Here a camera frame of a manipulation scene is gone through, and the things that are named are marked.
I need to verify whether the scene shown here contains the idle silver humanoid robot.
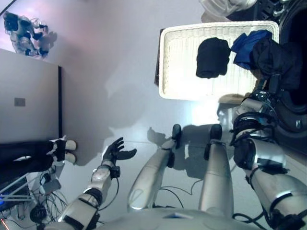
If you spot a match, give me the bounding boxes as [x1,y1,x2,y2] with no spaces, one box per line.
[3,11,52,57]

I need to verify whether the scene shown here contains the dark brown stool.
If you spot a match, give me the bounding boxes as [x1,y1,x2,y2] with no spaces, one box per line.
[153,28,164,86]

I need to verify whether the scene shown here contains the silver right robot leg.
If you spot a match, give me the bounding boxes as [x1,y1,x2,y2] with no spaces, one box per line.
[198,124,235,219]

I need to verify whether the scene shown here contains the black wall edge strip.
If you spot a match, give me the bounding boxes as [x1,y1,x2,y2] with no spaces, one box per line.
[57,66,63,142]

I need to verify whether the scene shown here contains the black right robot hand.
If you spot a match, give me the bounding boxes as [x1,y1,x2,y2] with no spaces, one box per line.
[267,74,282,95]

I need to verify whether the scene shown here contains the person in black trousers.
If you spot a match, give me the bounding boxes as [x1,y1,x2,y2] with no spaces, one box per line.
[0,138,77,178]

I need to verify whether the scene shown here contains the grey front-load washing machine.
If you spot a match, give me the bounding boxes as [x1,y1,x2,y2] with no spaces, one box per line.
[225,0,307,135]

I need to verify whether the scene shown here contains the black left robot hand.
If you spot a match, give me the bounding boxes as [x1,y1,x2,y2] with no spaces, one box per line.
[102,137,137,167]

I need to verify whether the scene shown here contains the blue garment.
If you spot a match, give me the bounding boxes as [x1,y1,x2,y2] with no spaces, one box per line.
[230,30,272,70]

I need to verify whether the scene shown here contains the long black garment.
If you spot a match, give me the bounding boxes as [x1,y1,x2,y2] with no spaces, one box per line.
[249,38,302,80]

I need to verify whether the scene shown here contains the silver robot torso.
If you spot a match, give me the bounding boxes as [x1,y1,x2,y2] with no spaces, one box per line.
[95,207,264,230]

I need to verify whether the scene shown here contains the white wicker tray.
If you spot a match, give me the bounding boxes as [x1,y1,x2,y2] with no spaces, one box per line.
[158,21,281,99]

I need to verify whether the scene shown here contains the tangled black floor cables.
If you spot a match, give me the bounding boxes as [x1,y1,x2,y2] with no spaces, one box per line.
[24,167,70,226]

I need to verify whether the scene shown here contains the round glass washer door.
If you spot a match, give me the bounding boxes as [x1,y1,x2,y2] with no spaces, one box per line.
[200,0,259,15]

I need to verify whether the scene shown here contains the short black garment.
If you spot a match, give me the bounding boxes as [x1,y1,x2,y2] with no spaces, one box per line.
[195,37,230,79]

